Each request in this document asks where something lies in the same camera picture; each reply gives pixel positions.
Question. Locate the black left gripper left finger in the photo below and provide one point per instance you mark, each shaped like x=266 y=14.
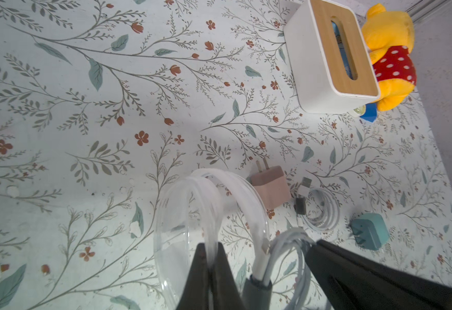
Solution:
x=210 y=287

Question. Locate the pink charger plug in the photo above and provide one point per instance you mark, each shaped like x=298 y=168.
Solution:
x=271 y=185

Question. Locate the yellow plush bear toy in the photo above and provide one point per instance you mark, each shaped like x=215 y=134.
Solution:
x=390 y=37

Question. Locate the blue toy block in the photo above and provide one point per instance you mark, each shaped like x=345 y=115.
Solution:
x=370 y=113

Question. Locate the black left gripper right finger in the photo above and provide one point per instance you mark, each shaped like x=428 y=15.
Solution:
x=350 y=281

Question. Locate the teal charger plug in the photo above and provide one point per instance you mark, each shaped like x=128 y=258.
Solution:
x=370 y=231

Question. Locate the white wooden-top tissue box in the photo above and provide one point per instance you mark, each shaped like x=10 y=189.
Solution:
x=329 y=59

